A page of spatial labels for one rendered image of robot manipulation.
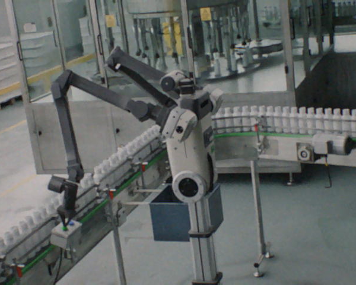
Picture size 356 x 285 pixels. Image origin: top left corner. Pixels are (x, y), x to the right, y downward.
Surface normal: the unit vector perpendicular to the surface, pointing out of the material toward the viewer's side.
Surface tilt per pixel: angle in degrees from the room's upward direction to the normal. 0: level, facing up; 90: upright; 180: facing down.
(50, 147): 90
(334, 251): 0
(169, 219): 90
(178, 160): 101
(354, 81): 90
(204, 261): 90
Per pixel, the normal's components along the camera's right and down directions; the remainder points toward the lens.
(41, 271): 0.94, -0.02
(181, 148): -0.33, 0.28
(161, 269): -0.12, -0.96
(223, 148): 0.07, 0.22
